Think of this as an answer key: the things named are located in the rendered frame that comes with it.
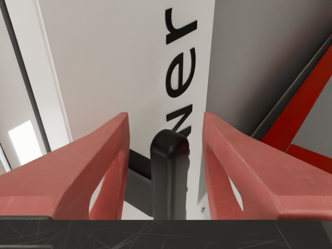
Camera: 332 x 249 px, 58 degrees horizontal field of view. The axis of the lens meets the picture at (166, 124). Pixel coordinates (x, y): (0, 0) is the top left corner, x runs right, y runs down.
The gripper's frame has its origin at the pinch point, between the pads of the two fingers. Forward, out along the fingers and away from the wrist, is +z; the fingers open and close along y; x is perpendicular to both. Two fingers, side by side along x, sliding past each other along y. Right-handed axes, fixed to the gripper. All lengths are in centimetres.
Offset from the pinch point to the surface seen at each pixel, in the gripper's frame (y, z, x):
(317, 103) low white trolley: -20.7, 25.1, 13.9
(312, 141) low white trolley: -16.8, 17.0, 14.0
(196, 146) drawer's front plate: -2.2, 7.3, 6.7
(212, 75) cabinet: -3.8, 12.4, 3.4
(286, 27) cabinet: -15.3, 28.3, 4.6
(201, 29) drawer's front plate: -2.0, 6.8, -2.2
